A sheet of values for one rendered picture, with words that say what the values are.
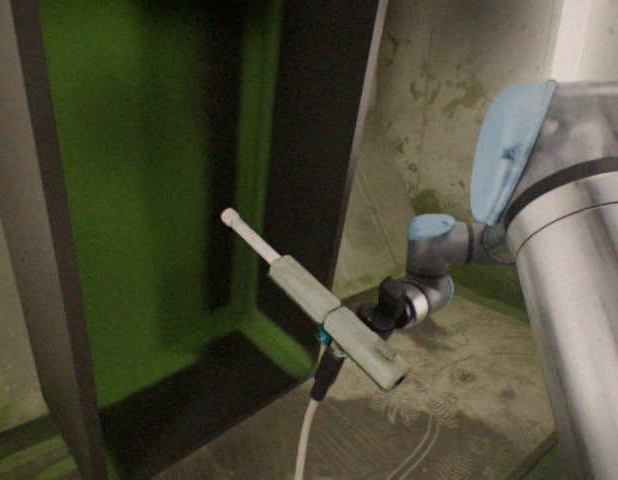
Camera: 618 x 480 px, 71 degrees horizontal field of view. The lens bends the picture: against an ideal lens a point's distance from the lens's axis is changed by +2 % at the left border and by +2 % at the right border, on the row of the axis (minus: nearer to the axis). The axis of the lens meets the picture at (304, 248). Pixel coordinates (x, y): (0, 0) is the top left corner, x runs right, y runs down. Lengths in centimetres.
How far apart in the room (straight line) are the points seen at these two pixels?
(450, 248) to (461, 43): 190
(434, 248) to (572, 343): 65
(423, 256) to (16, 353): 146
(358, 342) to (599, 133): 47
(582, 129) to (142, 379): 114
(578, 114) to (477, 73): 228
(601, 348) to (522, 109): 17
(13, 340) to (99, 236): 87
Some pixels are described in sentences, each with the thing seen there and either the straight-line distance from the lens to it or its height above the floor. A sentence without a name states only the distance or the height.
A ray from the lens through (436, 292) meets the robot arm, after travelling 97.
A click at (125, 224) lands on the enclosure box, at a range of 110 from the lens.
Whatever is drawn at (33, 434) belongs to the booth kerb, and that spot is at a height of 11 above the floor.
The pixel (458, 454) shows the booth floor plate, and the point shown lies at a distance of 174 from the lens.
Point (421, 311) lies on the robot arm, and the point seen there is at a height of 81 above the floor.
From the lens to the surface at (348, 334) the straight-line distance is 72.
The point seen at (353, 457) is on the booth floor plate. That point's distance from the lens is 166.
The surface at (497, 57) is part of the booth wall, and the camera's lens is 260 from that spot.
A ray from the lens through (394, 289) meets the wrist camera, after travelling 79.
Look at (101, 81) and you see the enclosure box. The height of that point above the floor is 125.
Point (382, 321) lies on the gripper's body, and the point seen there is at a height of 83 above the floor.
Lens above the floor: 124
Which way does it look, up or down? 20 degrees down
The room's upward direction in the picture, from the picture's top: straight up
